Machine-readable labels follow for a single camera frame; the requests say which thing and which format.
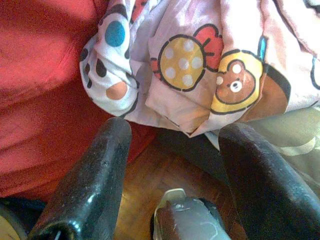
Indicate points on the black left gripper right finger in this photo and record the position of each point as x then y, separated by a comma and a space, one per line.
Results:
267, 195

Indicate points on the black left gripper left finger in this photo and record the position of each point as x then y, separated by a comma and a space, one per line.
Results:
92, 175

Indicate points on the pink cartoon blanket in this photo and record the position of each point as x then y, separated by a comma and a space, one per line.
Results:
187, 62

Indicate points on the grey robot left leg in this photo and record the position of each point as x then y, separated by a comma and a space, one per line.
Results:
190, 217

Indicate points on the black bed base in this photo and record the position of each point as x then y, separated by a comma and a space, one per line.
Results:
192, 150

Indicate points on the red fabric cover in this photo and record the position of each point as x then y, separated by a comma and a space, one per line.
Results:
37, 100

